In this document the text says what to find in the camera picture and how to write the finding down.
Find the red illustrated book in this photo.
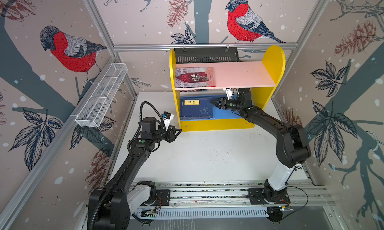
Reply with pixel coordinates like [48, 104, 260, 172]
[175, 67, 217, 88]

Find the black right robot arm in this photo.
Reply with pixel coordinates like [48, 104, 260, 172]
[211, 88, 311, 204]

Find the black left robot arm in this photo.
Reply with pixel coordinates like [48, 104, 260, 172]
[87, 111, 182, 230]

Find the yellow shelf with coloured boards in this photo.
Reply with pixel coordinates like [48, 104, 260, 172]
[168, 45, 287, 133]

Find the black perforated tray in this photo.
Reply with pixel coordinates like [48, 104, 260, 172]
[175, 47, 240, 64]

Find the aluminium top crossbar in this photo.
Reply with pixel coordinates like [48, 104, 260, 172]
[113, 43, 298, 52]

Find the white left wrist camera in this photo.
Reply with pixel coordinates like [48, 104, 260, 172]
[162, 111, 174, 131]

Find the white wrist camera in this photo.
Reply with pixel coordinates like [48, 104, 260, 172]
[162, 111, 174, 131]
[224, 88, 234, 100]

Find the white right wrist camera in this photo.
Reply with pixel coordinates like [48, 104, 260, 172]
[224, 88, 234, 100]

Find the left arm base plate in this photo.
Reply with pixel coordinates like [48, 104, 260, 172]
[141, 190, 171, 207]

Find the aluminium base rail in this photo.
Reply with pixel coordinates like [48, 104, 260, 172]
[86, 181, 328, 220]

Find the white wire mesh basket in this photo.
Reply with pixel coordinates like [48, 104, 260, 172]
[75, 63, 128, 127]

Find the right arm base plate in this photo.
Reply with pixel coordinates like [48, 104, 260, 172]
[247, 188, 291, 205]

